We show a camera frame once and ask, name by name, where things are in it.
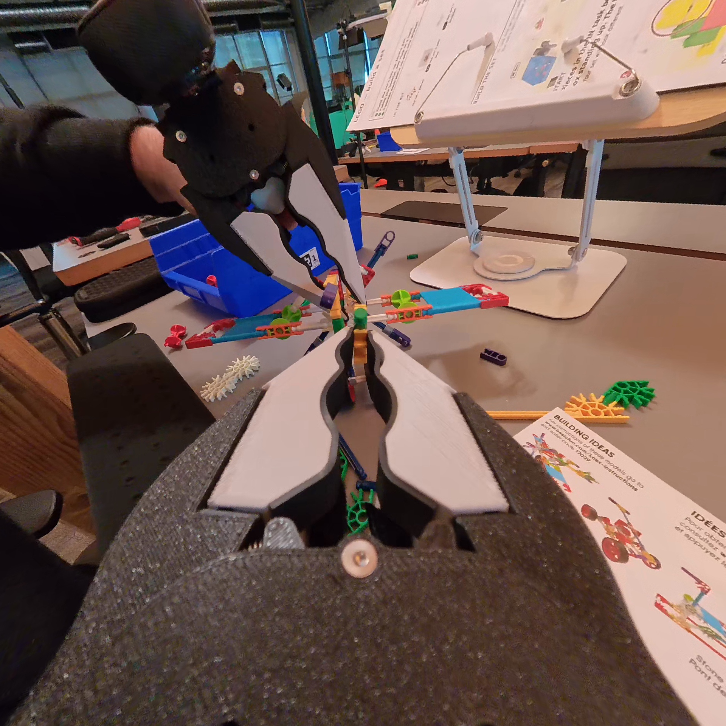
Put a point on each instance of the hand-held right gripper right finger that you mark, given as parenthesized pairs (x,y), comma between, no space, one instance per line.
(448,448)

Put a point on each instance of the red bow-shaped connector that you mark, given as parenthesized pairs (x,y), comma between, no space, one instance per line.
(174,337)

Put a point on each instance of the wooden tool tray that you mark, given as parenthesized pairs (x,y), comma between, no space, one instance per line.
(102,264)

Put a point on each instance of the white snowflake connector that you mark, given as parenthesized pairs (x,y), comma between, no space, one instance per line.
(243,367)
(217,388)

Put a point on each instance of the loose yellow plastic rod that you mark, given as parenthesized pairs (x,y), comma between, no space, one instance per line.
(522,415)

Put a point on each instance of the black metal post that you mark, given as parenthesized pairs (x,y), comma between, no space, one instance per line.
(312,79)

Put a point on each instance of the orange toothed connector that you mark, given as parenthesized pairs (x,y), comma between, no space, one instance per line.
(595,409)

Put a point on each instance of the person's left hand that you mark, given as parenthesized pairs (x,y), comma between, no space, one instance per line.
(156,164)

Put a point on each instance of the black office chair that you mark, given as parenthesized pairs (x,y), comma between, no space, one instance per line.
(28,595)

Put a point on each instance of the black chair armrest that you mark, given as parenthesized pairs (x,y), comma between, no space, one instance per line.
(122,289)

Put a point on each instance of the black round pad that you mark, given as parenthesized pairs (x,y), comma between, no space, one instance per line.
(113,334)

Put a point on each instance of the small blue bin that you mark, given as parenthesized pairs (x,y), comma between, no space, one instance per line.
(388,142)

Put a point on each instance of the person's left forearm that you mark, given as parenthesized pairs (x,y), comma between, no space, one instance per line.
(56,176)

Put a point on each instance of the black dotted rubber mat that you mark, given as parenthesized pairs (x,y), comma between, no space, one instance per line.
(125,425)

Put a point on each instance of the background work table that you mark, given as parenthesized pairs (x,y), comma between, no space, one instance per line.
(454,154)

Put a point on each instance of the green toothed connector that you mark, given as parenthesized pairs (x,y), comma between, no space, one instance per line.
(629,394)

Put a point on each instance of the wooden cabinet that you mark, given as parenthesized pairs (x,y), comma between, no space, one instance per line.
(34,425)

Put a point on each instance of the building ideas booklet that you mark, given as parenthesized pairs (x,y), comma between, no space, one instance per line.
(652,510)

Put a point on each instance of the small purple clip connector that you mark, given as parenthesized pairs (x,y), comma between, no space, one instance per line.
(492,356)

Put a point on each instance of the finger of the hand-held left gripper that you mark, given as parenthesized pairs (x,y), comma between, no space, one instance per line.
(323,221)
(266,244)

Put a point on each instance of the large green fan connector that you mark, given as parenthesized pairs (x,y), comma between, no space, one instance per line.
(358,510)

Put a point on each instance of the white document stand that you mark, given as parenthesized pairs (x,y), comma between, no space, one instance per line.
(544,283)

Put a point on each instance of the blue plastic bin with tag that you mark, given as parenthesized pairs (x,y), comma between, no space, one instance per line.
(249,289)

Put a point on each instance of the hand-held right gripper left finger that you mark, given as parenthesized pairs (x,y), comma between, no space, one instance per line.
(272,448)

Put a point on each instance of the colourful construction toy model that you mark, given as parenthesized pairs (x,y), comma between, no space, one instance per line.
(448,299)

